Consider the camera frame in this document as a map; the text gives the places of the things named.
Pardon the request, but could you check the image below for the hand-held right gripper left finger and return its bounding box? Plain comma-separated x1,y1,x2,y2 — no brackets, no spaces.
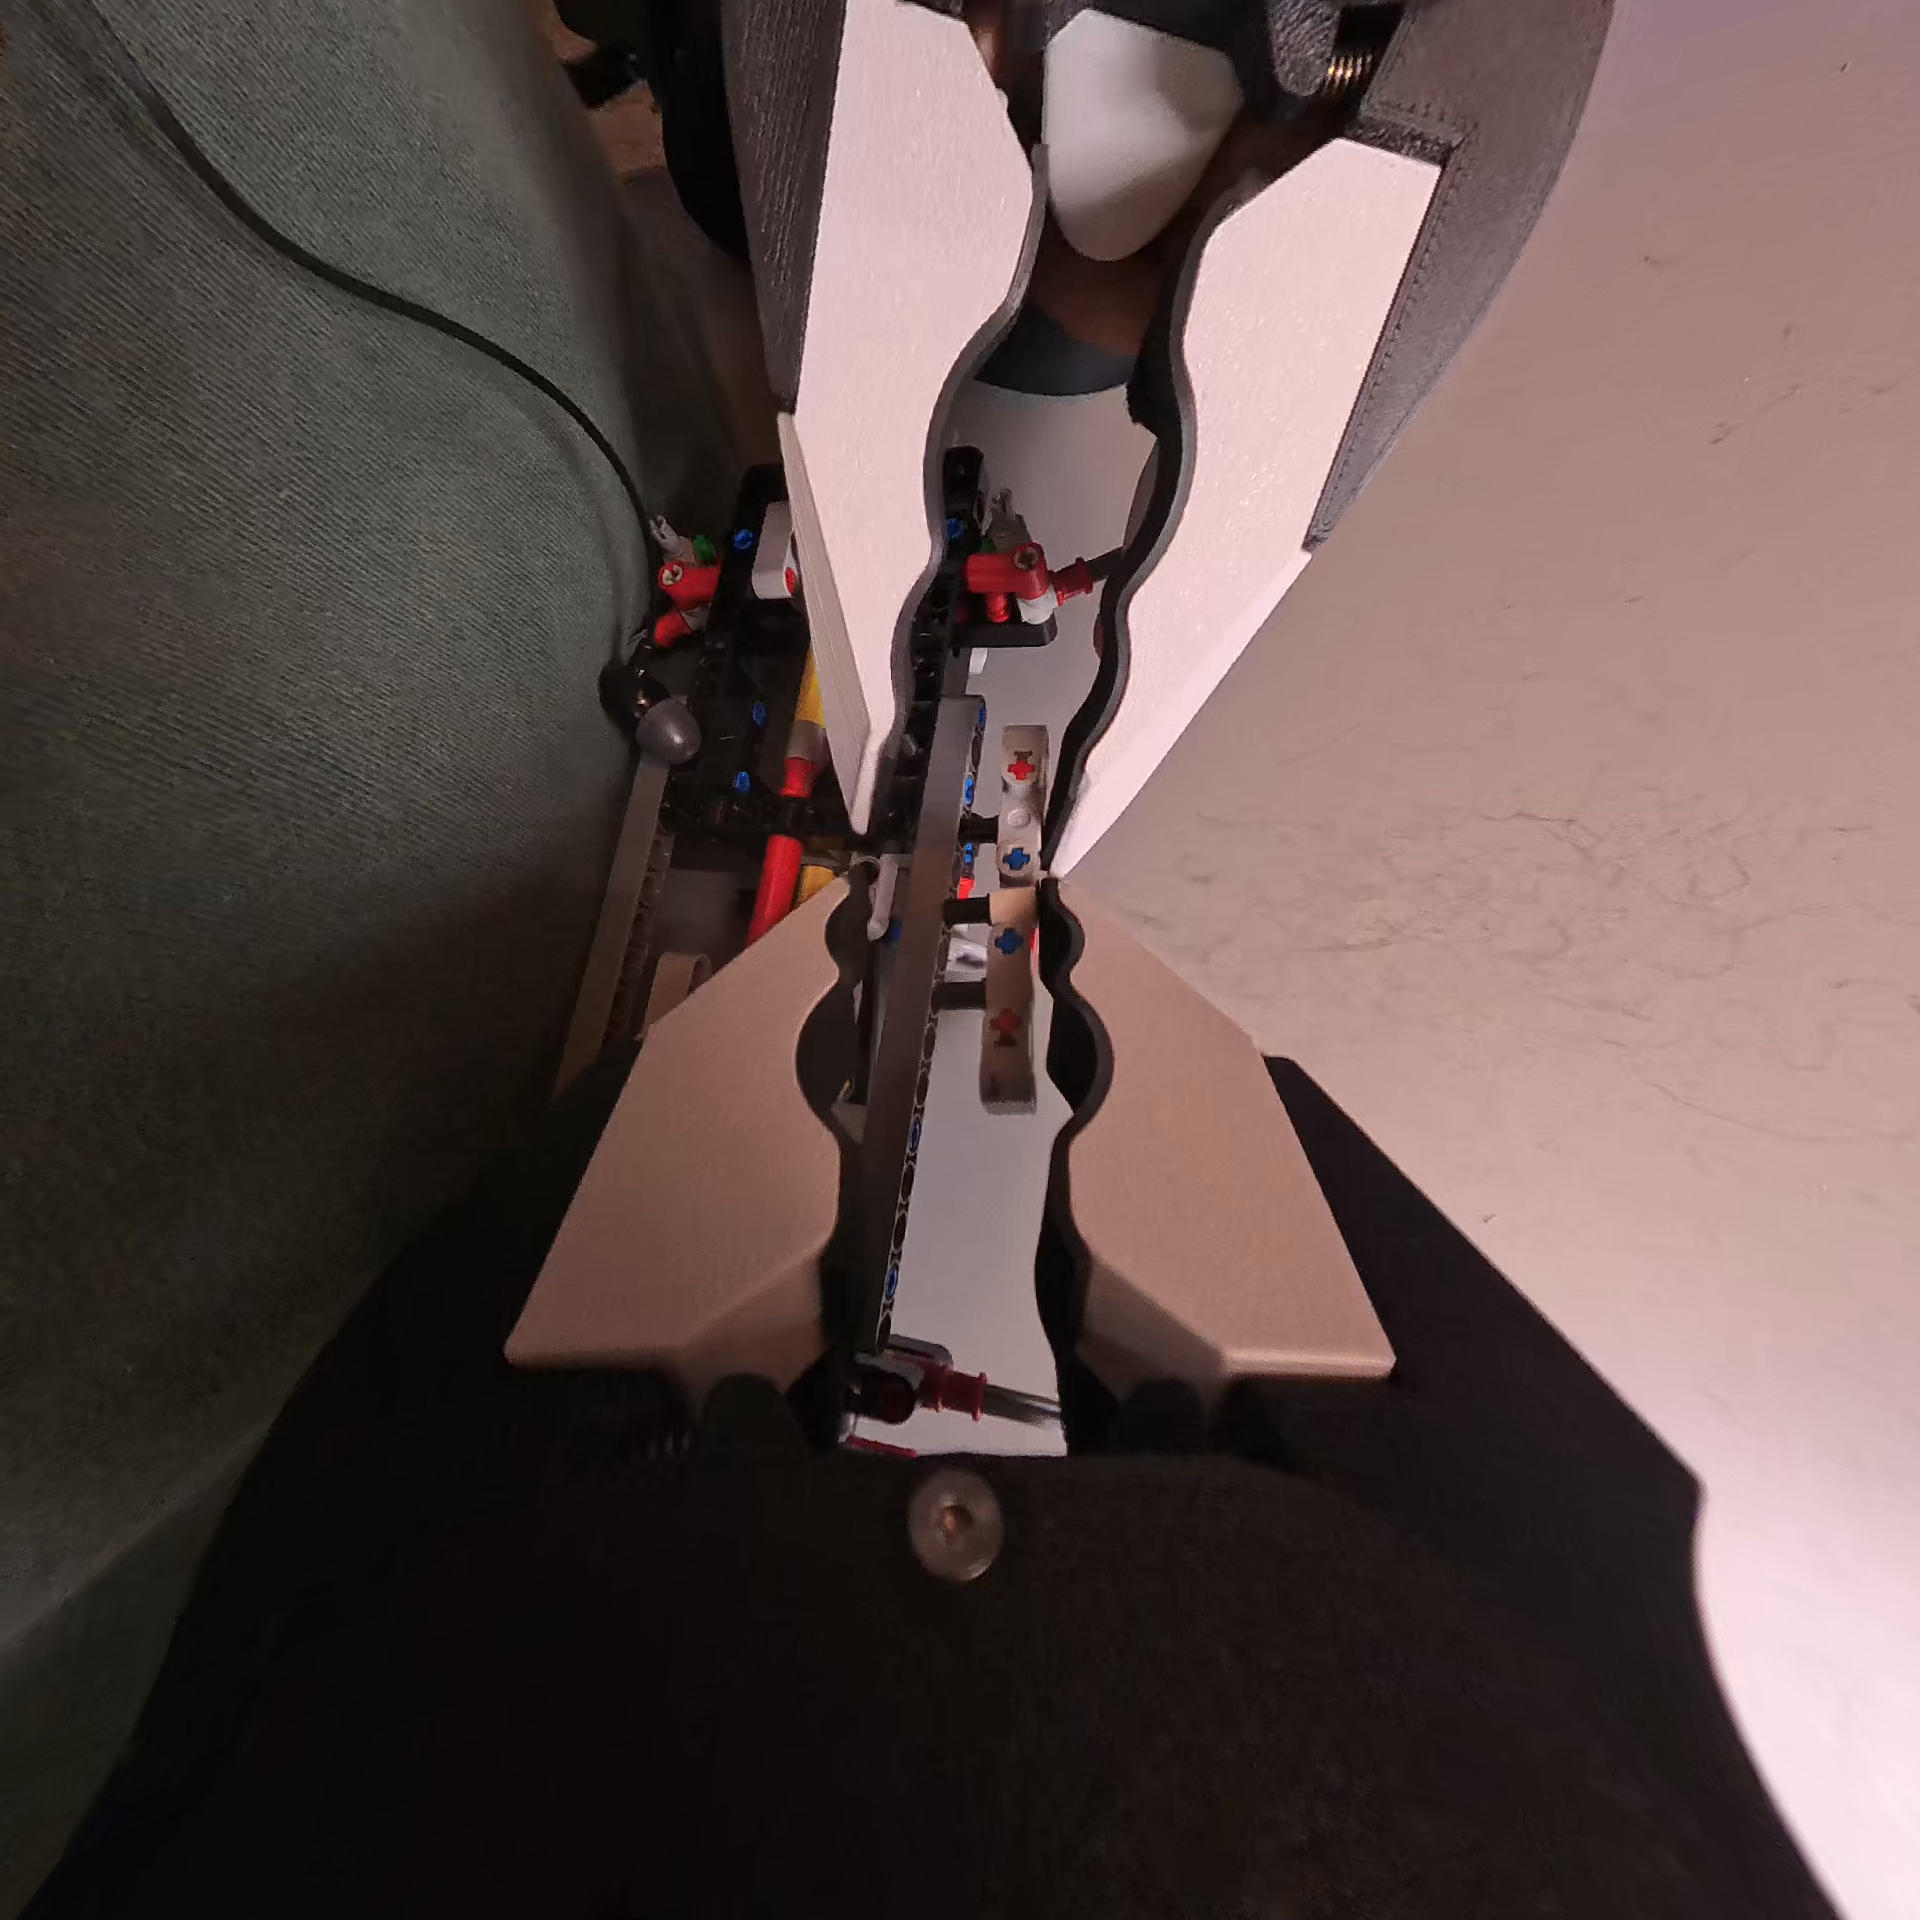
504,880,881,1413

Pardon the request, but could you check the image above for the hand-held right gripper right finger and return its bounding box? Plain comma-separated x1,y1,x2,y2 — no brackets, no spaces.
1039,880,1398,1404

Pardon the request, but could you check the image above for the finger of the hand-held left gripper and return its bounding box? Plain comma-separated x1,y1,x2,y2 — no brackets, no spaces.
1047,140,1446,880
778,0,1050,838

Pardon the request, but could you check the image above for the multicoloured lego technic model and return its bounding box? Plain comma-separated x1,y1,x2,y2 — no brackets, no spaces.
555,442,1144,1465

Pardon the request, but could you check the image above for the dark green embroidered sweatshirt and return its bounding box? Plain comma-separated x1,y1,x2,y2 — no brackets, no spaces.
0,0,723,1920

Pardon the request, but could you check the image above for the thin black cable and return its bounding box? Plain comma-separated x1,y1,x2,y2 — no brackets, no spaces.
90,0,694,736

